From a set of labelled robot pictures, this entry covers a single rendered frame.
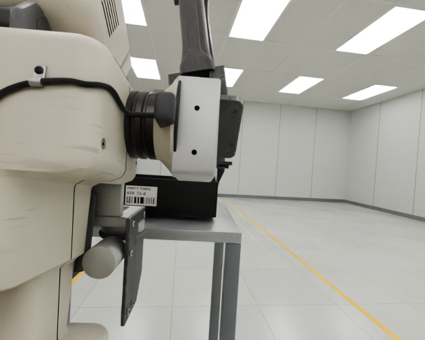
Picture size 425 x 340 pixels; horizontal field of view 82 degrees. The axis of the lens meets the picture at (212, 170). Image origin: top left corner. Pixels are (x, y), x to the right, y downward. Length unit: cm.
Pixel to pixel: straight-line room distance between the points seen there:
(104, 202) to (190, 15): 36
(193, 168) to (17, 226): 16
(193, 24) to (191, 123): 28
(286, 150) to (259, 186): 143
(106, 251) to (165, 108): 21
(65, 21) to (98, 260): 28
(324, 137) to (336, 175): 131
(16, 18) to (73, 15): 5
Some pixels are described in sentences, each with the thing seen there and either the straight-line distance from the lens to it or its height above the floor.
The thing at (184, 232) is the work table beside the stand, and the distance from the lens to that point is 69.
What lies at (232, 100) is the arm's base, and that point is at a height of 106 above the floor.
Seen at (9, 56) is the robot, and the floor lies 106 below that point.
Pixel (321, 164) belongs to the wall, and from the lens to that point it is 872.
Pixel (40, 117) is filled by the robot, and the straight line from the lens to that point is 24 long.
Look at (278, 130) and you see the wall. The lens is 812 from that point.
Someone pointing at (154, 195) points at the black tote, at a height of 87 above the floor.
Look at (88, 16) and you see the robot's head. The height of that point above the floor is 113.
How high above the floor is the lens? 98
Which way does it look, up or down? 1 degrees down
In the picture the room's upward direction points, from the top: 4 degrees clockwise
